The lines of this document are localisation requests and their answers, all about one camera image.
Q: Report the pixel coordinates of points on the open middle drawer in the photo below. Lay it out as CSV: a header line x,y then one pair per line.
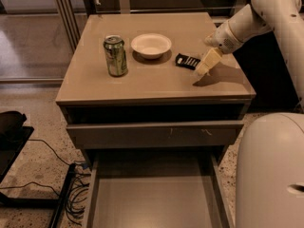
x,y
156,190

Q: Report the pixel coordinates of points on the grey drawer cabinet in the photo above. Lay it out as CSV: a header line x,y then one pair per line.
x,y
152,91

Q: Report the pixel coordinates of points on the white bowl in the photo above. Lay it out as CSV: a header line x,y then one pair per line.
x,y
151,45

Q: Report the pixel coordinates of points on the closed top drawer front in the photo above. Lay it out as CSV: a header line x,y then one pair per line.
x,y
149,135

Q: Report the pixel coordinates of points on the black rxbar chocolate bar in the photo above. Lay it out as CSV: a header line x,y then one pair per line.
x,y
186,61

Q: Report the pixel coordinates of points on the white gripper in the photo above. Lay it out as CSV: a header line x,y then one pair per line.
x,y
225,39

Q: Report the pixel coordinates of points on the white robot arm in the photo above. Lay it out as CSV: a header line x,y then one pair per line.
x,y
270,160

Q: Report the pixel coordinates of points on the dark object on stand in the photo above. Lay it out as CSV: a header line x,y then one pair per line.
x,y
11,122

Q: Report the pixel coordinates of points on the green soda can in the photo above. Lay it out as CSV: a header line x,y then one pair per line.
x,y
115,55

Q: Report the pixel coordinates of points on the metal railing frame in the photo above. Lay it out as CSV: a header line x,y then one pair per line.
x,y
177,0

